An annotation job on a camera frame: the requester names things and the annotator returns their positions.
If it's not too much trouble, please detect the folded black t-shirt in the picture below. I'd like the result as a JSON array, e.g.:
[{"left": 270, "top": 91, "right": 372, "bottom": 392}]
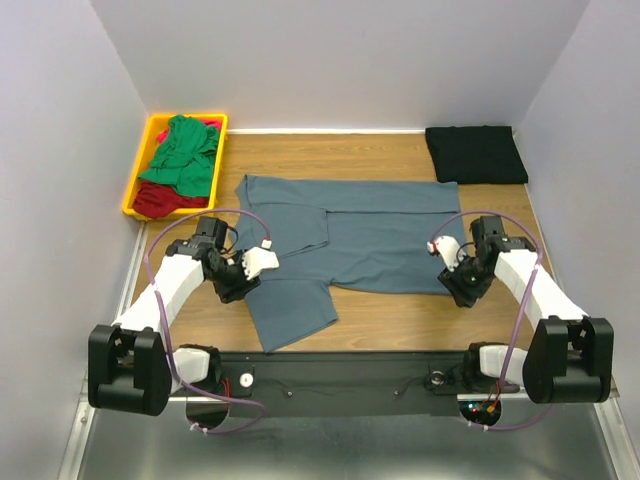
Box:
[{"left": 425, "top": 125, "right": 529, "bottom": 185}]

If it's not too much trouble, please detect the yellow plastic tray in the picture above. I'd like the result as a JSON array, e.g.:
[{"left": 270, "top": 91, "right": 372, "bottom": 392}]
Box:
[{"left": 122, "top": 113, "right": 228, "bottom": 221}]

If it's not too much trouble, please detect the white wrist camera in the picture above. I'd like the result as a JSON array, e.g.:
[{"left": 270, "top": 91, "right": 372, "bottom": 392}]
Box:
[
  {"left": 427, "top": 235, "right": 465, "bottom": 272},
  {"left": 241, "top": 239, "right": 279, "bottom": 281}
]

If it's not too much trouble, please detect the electronics board with leds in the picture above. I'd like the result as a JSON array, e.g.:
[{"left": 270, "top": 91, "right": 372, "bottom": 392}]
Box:
[{"left": 458, "top": 400, "right": 502, "bottom": 426}]

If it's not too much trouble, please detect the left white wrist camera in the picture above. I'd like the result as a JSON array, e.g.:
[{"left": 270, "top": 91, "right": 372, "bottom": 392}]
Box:
[{"left": 241, "top": 239, "right": 279, "bottom": 281}]

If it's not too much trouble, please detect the pink t-shirt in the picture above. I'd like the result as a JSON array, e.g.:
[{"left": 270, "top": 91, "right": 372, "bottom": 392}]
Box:
[{"left": 156, "top": 119, "right": 222, "bottom": 144}]

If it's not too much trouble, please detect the aluminium frame rail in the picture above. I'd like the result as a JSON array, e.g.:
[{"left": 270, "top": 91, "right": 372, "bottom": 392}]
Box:
[{"left": 57, "top": 224, "right": 621, "bottom": 480}]

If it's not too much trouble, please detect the green t-shirt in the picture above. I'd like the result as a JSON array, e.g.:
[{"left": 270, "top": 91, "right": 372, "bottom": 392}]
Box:
[{"left": 138, "top": 115, "right": 220, "bottom": 197}]

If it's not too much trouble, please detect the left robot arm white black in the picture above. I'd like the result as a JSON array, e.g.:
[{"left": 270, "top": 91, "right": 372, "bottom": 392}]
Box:
[{"left": 87, "top": 216, "right": 279, "bottom": 416}]

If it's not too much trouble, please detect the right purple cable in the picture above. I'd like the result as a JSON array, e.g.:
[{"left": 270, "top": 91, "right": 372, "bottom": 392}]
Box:
[{"left": 427, "top": 209, "right": 559, "bottom": 434}]

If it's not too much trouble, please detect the purple cable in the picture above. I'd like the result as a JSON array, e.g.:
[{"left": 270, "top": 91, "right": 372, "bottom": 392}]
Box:
[
  {"left": 143, "top": 209, "right": 275, "bottom": 436},
  {"left": 427, "top": 209, "right": 559, "bottom": 434}
]

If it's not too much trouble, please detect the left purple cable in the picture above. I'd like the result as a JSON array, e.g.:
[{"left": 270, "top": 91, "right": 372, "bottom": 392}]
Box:
[{"left": 143, "top": 209, "right": 275, "bottom": 436}]

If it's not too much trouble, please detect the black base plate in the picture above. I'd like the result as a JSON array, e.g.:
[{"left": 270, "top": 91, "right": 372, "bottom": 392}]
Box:
[{"left": 220, "top": 351, "right": 496, "bottom": 417}]

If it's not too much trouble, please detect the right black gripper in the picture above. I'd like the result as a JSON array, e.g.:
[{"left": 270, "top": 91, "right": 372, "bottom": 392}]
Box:
[{"left": 437, "top": 251, "right": 493, "bottom": 308}]

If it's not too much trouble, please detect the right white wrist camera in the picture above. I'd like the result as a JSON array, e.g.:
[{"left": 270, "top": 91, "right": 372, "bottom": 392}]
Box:
[{"left": 427, "top": 235, "right": 465, "bottom": 272}]

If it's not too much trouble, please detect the dark red t-shirt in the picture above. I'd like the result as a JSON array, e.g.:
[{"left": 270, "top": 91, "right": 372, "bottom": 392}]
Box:
[{"left": 132, "top": 180, "right": 209, "bottom": 219}]

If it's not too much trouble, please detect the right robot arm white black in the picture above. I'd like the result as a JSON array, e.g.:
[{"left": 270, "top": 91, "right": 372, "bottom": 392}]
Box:
[{"left": 427, "top": 211, "right": 614, "bottom": 404}]

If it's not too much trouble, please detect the blue-grey t-shirt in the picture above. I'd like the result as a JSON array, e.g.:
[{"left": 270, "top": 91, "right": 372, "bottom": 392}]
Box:
[{"left": 236, "top": 175, "right": 465, "bottom": 352}]

